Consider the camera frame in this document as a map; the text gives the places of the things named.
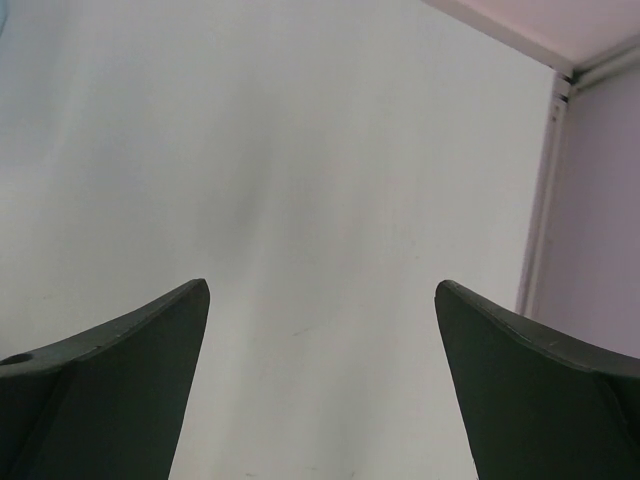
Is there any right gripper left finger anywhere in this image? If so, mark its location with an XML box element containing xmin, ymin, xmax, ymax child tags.
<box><xmin>1</xmin><ymin>279</ymin><xmax>209</xmax><ymax>479</ymax></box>

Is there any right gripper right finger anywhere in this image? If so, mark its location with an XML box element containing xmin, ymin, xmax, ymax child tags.
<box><xmin>434</xmin><ymin>280</ymin><xmax>639</xmax><ymax>480</ymax></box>

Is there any aluminium frame rail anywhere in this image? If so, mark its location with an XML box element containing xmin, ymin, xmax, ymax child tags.
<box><xmin>516</xmin><ymin>35</ymin><xmax>639</xmax><ymax>317</ymax></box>

